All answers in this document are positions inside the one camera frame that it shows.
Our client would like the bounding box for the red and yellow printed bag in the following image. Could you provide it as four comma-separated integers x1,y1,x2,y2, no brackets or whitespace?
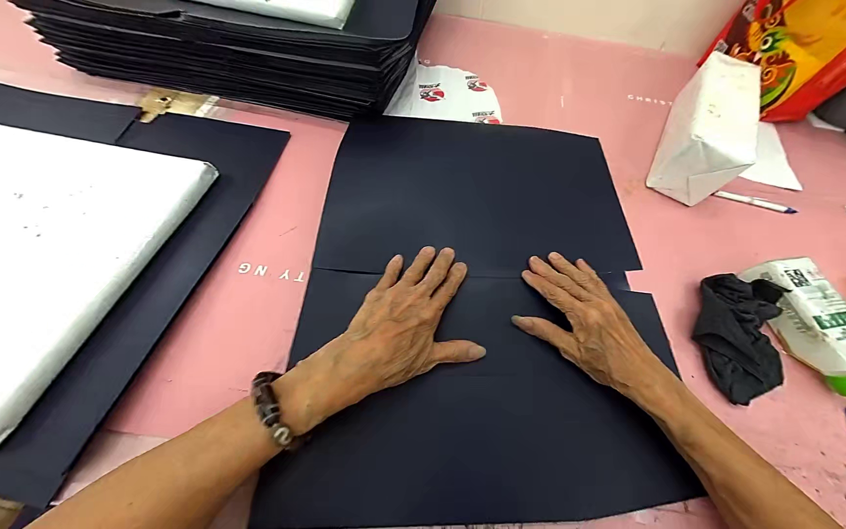
697,0,846,123

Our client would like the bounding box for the white sheet with red logos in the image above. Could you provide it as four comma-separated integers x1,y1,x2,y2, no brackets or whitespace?
384,50,503,125

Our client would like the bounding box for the person's right hand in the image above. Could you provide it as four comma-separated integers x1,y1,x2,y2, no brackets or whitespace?
511,252,682,409

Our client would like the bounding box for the black crumpled cloth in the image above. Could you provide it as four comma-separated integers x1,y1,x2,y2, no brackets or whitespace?
691,273,790,407

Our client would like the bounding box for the navy cardboard sheet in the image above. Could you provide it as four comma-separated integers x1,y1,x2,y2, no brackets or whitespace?
249,115,709,529

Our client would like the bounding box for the person's right forearm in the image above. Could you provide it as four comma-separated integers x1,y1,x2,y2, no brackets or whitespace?
639,367,844,529

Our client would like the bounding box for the white paper-wrapped block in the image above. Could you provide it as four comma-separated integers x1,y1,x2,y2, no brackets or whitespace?
645,50,762,207

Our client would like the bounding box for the white paper piece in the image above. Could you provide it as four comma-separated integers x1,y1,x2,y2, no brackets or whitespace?
739,121,804,192

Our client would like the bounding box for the large white wrapped slab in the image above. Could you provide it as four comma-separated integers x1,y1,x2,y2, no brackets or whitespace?
0,120,220,460

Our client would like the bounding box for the pink printed table cover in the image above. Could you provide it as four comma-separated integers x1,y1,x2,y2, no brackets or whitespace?
0,0,846,529

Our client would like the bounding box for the person's left hand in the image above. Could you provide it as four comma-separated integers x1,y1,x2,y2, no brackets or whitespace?
274,246,487,436

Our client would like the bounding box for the white bottle with green cap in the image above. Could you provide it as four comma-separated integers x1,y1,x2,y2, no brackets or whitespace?
739,256,846,399

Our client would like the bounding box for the stack of black cardboard sheets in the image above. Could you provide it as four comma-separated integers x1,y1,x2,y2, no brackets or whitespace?
9,0,437,122

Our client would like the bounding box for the person's left forearm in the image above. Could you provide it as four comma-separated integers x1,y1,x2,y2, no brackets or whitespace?
26,371,306,529

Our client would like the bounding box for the small white wrapped slab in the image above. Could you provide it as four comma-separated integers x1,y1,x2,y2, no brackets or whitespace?
187,0,357,31

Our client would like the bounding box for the white pen with blue tip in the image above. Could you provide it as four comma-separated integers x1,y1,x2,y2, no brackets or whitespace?
714,191,799,216

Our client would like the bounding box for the dark navy board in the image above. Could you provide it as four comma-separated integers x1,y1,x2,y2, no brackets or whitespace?
0,75,292,509

